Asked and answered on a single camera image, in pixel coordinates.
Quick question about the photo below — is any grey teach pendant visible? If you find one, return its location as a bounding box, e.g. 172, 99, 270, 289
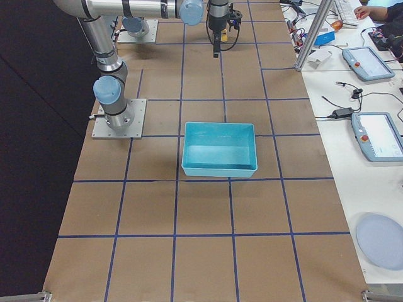
351, 112, 402, 162
342, 47, 395, 81

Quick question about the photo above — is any near grey teach pendant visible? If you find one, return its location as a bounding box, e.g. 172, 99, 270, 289
351, 112, 402, 162

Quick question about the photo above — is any black power adapter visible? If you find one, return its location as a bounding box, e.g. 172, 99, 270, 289
332, 107, 354, 120

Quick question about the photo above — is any light blue plastic bin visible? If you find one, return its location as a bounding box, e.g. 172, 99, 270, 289
181, 122, 258, 177

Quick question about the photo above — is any round light blue plate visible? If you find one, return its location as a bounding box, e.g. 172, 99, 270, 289
356, 214, 402, 271

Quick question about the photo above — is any aluminium frame post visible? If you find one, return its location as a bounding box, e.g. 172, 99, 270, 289
295, 0, 334, 71

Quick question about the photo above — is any yellow toy beetle car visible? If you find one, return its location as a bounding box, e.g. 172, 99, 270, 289
220, 30, 228, 43

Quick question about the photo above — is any white folded paper box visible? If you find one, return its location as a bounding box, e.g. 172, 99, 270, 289
307, 50, 332, 69

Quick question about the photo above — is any far grey teach pendant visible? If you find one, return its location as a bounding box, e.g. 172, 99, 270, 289
342, 47, 395, 81

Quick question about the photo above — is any blue and white box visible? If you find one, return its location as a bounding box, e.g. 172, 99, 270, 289
314, 31, 335, 46

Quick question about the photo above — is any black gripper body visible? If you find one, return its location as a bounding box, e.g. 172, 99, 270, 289
207, 0, 242, 35

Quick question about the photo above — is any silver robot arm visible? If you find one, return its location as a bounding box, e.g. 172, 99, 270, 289
54, 1, 242, 70
78, 16, 134, 131

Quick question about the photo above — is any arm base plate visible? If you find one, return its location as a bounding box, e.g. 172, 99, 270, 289
115, 19, 158, 44
91, 99, 147, 139

